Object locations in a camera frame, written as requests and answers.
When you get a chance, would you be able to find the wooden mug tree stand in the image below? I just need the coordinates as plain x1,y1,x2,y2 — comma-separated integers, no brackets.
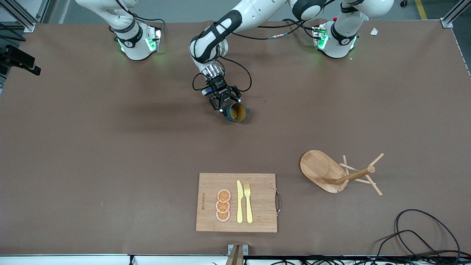
300,149,385,197

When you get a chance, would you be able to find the yellow plastic fork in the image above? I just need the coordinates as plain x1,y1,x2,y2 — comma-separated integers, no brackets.
244,183,254,224

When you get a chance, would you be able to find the brown table cover mat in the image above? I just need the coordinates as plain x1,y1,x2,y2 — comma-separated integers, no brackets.
0,19,471,256

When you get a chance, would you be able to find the metal bracket with wooden post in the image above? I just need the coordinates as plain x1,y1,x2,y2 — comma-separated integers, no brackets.
226,244,249,265

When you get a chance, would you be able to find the yellow plastic knife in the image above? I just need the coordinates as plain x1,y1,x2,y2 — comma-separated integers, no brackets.
237,180,244,224

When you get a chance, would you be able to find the aluminium frame post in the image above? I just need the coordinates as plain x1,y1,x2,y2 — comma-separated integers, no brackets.
0,0,37,33
440,0,471,28

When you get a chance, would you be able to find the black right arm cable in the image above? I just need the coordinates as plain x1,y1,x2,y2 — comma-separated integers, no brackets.
0,0,166,42

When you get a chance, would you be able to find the teal ribbed cup with handle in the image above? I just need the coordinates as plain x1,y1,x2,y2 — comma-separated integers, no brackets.
223,102,251,124

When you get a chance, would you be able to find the bamboo cutting board, metal handle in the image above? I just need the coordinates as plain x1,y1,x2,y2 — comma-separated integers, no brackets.
195,173,282,233

